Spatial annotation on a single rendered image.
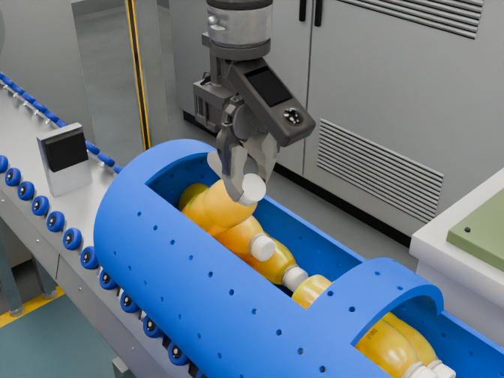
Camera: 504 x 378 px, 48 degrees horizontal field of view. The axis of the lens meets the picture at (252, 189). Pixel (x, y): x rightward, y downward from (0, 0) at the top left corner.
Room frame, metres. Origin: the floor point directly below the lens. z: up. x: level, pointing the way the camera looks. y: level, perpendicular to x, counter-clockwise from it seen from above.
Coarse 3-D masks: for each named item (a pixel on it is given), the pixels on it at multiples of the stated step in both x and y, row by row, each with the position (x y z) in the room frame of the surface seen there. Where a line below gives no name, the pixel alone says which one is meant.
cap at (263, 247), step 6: (258, 240) 0.69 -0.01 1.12; (264, 240) 0.69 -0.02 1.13; (270, 240) 0.69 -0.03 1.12; (252, 246) 0.69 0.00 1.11; (258, 246) 0.68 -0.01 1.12; (264, 246) 0.68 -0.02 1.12; (270, 246) 0.69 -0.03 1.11; (252, 252) 0.68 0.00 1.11; (258, 252) 0.68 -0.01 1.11; (264, 252) 0.68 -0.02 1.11; (270, 252) 0.69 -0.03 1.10; (258, 258) 0.67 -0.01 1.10; (264, 258) 0.68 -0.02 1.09
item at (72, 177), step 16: (64, 128) 1.13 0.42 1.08; (80, 128) 1.14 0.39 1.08; (48, 144) 1.07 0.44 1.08; (64, 144) 1.10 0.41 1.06; (80, 144) 1.12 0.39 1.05; (48, 160) 1.08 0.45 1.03; (64, 160) 1.09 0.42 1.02; (80, 160) 1.12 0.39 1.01; (48, 176) 1.08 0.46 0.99; (64, 176) 1.10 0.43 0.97; (80, 176) 1.13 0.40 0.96; (64, 192) 1.10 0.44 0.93
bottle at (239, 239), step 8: (192, 184) 0.83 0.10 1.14; (200, 184) 0.83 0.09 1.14; (184, 192) 0.81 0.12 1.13; (192, 192) 0.81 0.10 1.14; (200, 192) 0.80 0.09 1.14; (184, 200) 0.80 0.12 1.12; (240, 224) 0.72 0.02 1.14; (248, 224) 0.72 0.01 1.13; (256, 224) 0.72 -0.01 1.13; (224, 232) 0.72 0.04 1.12; (232, 232) 0.71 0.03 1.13; (240, 232) 0.71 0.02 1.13; (248, 232) 0.70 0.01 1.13; (256, 232) 0.71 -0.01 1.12; (224, 240) 0.71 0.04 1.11; (232, 240) 0.70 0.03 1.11; (240, 240) 0.70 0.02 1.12; (248, 240) 0.70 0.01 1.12; (232, 248) 0.70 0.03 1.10; (240, 248) 0.70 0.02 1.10; (248, 248) 0.69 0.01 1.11
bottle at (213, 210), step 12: (204, 192) 0.68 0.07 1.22; (216, 192) 0.65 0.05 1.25; (192, 204) 0.70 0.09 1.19; (204, 204) 0.66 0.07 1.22; (216, 204) 0.63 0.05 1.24; (228, 204) 0.62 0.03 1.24; (240, 204) 0.62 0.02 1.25; (252, 204) 0.62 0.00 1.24; (192, 216) 0.68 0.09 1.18; (204, 216) 0.65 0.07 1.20; (216, 216) 0.63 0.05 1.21; (228, 216) 0.63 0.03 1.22; (240, 216) 0.62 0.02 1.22; (204, 228) 0.66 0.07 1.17; (216, 228) 0.65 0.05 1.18; (228, 228) 0.65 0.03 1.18
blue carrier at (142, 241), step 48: (192, 144) 0.81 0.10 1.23; (144, 192) 0.70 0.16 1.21; (96, 240) 0.70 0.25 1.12; (144, 240) 0.63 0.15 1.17; (192, 240) 0.59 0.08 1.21; (288, 240) 0.76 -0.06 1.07; (144, 288) 0.59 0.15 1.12; (192, 288) 0.54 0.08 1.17; (240, 288) 0.51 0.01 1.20; (336, 288) 0.48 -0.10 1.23; (384, 288) 0.47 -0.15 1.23; (432, 288) 0.51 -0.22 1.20; (192, 336) 0.51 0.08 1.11; (240, 336) 0.46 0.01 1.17; (288, 336) 0.44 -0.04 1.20; (336, 336) 0.42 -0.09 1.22; (432, 336) 0.54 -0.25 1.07; (480, 336) 0.50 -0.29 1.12
